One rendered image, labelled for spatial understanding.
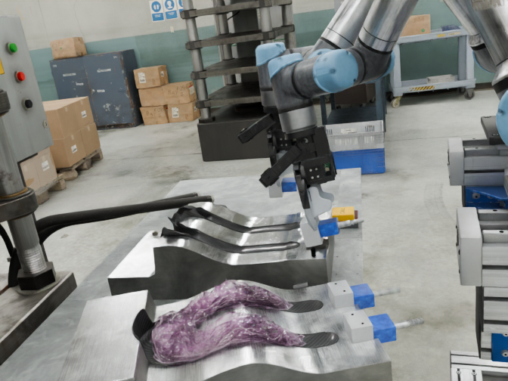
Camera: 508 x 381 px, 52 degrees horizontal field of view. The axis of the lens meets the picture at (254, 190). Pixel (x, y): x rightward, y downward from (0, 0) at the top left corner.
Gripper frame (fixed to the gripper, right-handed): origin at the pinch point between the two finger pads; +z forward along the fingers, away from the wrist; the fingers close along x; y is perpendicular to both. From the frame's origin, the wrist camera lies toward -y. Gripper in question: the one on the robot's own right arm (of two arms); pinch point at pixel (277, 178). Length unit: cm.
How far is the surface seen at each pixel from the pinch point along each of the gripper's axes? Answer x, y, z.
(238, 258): -33.1, -4.9, 6.7
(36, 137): 5, -73, -17
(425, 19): 559, 104, -7
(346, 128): 324, 8, 64
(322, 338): -58, 15, 10
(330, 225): -30.6, 15.6, 1.1
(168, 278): -36.0, -20.6, 9.6
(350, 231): -3.5, 18.3, 15.1
